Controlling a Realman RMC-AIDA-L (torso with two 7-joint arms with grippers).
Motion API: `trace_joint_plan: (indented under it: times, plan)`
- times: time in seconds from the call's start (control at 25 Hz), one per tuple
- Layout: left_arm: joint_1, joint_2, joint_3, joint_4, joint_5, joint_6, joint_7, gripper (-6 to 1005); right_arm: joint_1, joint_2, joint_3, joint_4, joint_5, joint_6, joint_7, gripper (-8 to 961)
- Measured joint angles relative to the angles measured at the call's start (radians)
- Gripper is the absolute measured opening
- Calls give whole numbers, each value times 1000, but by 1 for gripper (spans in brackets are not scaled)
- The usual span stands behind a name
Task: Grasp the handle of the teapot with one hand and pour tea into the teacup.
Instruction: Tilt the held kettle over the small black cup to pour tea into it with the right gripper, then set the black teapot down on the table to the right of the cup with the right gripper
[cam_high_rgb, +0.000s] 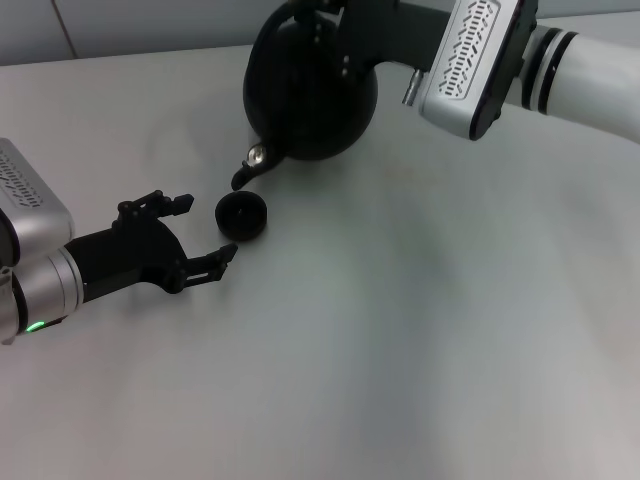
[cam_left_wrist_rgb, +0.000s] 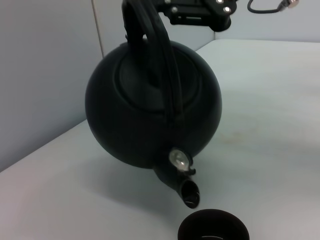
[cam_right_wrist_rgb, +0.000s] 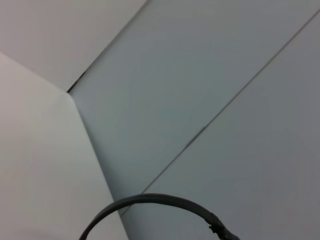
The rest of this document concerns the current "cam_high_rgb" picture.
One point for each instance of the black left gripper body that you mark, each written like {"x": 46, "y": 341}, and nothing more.
{"x": 130, "y": 257}

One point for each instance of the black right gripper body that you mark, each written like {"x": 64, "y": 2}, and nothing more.
{"x": 400, "y": 30}

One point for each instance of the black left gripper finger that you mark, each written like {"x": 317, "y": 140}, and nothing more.
{"x": 160, "y": 202}
{"x": 212, "y": 267}

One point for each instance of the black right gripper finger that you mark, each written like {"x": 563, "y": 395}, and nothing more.
{"x": 325, "y": 42}
{"x": 330, "y": 5}

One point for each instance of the small black teacup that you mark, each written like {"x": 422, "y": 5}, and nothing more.
{"x": 241, "y": 217}

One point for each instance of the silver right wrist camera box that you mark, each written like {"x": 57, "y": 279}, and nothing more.
{"x": 470, "y": 65}

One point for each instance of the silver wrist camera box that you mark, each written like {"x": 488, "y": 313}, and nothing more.
{"x": 470, "y": 65}
{"x": 30, "y": 200}

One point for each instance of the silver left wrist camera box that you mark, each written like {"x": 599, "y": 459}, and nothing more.
{"x": 30, "y": 200}

